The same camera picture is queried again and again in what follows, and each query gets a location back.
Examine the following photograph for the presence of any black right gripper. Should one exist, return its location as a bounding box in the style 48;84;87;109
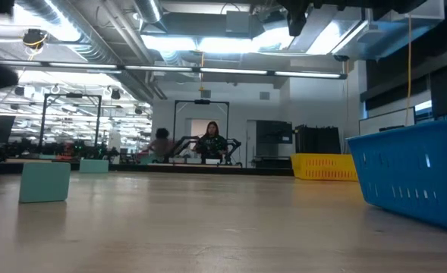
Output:
283;0;313;37

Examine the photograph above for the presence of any teal block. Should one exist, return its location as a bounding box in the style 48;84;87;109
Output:
79;158;110;174
18;162;71;205

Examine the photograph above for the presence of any black storage cabinet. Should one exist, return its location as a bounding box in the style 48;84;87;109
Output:
294;124;342;155

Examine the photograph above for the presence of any long white light bar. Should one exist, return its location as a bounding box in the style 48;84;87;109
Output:
0;58;348;80

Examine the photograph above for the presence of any person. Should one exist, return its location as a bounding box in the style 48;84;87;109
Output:
146;127;177;164
192;121;230;161

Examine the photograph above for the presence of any yellow plastic basket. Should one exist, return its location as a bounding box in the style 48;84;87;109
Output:
290;152;359;182

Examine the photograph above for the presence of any blue plastic basket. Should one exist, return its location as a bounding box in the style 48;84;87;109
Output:
345;119;447;233

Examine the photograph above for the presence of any yellow cable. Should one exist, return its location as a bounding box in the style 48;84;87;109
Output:
404;14;414;127

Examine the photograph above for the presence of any distant black gantry frame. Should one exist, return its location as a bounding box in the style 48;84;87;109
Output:
40;93;102;152
172;99;231;166

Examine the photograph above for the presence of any black aluminium table frame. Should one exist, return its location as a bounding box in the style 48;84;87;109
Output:
0;158;296;177

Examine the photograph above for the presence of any black yellow cable reel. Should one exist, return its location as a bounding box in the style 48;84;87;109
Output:
20;28;49;50

